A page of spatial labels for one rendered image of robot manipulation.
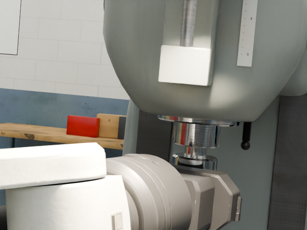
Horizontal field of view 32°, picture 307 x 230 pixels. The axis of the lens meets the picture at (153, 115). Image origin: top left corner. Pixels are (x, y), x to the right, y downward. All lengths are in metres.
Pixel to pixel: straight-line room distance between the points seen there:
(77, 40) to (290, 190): 4.28
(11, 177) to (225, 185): 0.23
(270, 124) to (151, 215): 0.56
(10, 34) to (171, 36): 4.95
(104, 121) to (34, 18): 1.37
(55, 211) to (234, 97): 0.21
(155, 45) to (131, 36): 0.02
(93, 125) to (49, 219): 4.07
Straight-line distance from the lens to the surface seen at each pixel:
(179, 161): 0.53
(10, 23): 5.37
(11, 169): 0.31
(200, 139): 0.53
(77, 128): 4.44
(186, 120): 0.51
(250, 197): 0.93
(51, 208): 0.32
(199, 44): 0.42
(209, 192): 0.48
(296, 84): 0.65
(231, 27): 0.46
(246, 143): 0.54
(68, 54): 5.10
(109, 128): 4.44
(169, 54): 0.42
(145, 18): 0.47
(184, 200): 0.42
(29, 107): 5.22
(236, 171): 0.92
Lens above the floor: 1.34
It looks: 3 degrees down
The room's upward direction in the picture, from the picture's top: 5 degrees clockwise
